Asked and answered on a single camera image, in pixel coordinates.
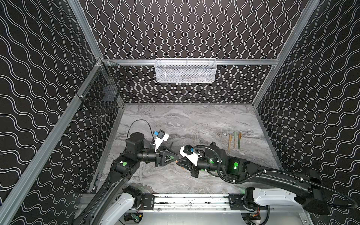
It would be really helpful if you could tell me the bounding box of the black wire basket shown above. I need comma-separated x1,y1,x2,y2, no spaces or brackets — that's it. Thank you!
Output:
79,58,128,115

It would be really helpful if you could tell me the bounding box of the aluminium corner frame post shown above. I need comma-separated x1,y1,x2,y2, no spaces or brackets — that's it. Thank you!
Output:
252,0,320,109
68,0,104,59

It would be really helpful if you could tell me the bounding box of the green capped pen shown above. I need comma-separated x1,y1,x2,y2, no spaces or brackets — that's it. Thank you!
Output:
237,132,242,150

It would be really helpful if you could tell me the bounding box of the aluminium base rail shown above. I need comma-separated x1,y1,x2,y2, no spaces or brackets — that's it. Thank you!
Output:
78,193,307,214

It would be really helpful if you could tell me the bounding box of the aluminium horizontal rail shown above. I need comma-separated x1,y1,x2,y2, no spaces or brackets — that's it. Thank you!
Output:
1,59,102,225
104,58,279,66

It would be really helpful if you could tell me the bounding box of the white wire mesh basket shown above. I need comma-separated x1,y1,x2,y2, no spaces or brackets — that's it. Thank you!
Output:
154,62,218,83

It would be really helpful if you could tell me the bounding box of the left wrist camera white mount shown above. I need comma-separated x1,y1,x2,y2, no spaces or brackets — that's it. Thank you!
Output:
154,130,169,152

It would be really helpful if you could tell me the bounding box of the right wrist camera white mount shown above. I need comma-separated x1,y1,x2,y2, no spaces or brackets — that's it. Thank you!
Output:
180,145,201,166

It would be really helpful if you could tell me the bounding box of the aluminium corner frame post left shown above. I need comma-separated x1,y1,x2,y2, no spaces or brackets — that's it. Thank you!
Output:
68,0,104,59

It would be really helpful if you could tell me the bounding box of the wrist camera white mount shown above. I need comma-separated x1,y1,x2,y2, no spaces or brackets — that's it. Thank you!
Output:
154,130,169,152
180,145,201,166

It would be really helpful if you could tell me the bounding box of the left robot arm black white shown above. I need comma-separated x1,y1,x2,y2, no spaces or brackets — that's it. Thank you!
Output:
73,130,179,225

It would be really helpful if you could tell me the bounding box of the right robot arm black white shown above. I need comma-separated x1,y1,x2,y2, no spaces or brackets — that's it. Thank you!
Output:
176,142,358,215

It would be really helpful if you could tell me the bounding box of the aluminium back horizontal rail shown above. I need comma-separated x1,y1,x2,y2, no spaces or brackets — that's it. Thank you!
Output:
104,58,279,66

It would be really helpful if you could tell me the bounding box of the aluminium corner frame post right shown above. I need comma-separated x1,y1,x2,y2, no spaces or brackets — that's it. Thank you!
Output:
252,0,320,109

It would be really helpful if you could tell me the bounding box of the aluminium left horizontal rail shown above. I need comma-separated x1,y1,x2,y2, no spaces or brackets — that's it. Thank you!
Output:
1,59,102,225

